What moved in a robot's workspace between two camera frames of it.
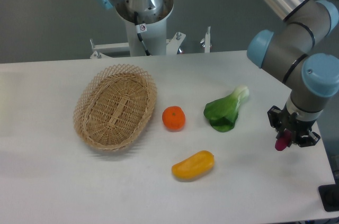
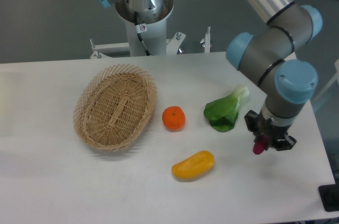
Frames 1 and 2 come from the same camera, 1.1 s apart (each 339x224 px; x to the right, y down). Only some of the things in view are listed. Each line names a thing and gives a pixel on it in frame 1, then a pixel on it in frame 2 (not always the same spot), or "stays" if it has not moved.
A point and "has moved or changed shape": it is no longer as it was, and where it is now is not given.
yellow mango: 195,166 stays
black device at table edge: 329,195 stays
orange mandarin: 174,118 stays
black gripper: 300,129 to 277,135
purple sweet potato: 282,143 has moved or changed shape
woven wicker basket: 114,106 stays
